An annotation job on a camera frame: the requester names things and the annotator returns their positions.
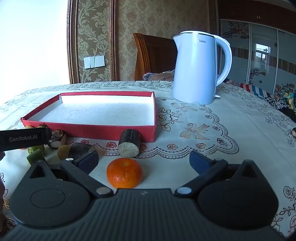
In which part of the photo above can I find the pink crumpled blanket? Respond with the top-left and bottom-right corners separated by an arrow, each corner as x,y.
143,69 -> 175,82

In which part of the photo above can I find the brown kiwi fruit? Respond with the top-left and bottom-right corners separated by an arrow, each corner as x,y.
57,145 -> 72,161

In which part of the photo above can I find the floral sliding door wardrobe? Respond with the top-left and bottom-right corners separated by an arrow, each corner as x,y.
218,19 -> 296,98

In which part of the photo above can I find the white wall switch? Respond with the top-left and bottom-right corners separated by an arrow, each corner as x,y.
84,56 -> 105,69

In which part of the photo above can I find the green cucumber piece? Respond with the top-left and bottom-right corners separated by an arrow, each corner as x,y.
26,149 -> 45,165

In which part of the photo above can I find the white electric kettle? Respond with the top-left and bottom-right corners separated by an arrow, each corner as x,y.
172,31 -> 232,105

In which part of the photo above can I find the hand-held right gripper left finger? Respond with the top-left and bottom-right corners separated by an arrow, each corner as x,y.
25,151 -> 114,198

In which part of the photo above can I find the striped colourful bedding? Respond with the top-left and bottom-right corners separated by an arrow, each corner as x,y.
225,79 -> 296,118

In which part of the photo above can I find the small orange mandarin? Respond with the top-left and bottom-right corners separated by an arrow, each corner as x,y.
106,158 -> 143,189

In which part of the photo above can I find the red shallow cardboard box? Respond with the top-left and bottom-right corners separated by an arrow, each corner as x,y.
20,91 -> 157,142

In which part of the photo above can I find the dark water chestnut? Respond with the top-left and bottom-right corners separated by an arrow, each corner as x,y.
48,130 -> 67,149

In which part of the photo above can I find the wooden bed headboard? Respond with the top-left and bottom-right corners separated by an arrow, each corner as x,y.
133,33 -> 177,81

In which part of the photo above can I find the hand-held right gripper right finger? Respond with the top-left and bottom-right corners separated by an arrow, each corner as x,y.
174,150 -> 266,198

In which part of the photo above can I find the wooden wall moulding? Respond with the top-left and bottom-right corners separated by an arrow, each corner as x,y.
67,0 -> 118,84

